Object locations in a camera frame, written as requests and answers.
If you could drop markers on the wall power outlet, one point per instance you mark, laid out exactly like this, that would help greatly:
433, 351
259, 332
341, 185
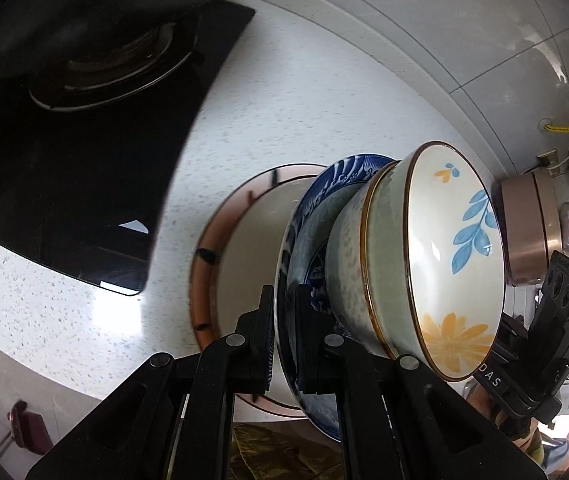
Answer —
548, 159

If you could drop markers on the rose gold rice cooker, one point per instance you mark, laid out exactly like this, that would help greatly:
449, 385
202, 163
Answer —
529, 219

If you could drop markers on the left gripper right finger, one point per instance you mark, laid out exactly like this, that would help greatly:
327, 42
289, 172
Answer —
397, 419

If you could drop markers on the green bowl blue leaf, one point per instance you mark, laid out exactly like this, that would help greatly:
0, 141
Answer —
433, 261

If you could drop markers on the white bowl gold rim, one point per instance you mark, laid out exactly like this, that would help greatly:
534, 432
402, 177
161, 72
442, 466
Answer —
346, 272

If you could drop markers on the blue white porcelain bowl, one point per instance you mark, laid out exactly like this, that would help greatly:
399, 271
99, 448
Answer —
302, 261

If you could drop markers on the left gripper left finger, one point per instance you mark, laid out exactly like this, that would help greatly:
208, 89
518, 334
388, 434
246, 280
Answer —
172, 417

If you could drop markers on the patterned plate front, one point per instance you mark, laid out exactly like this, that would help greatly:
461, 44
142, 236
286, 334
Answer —
216, 234

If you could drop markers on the black gas stove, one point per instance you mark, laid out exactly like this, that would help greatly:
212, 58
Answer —
81, 193

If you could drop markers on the orange rimmed white dish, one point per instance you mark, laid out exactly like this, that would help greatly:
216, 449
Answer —
251, 255

